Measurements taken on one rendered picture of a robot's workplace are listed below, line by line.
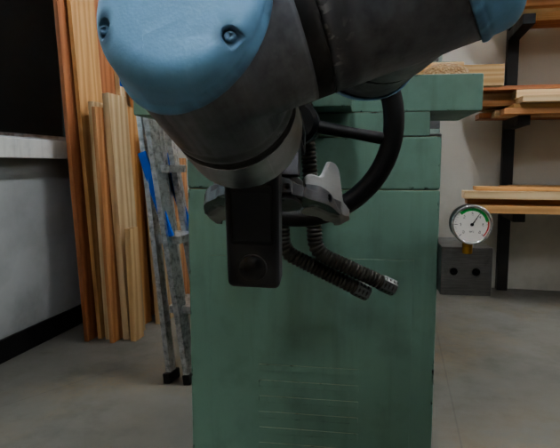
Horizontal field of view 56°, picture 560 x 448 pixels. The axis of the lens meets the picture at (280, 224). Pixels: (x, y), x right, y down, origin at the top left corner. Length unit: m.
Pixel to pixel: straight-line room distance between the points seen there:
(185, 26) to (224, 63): 0.03
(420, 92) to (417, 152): 0.10
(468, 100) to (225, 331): 0.58
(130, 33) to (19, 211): 2.08
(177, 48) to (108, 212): 2.08
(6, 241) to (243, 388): 1.46
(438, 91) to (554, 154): 2.58
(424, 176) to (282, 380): 0.44
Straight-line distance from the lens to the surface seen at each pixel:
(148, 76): 0.26
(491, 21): 0.31
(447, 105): 0.93
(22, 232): 2.35
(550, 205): 3.03
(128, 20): 0.28
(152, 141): 1.82
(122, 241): 2.34
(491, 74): 1.11
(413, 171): 0.92
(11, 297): 2.33
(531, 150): 3.46
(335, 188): 0.55
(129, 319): 2.40
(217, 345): 1.00
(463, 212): 0.87
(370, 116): 0.92
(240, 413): 1.04
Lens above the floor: 0.75
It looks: 7 degrees down
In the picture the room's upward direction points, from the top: straight up
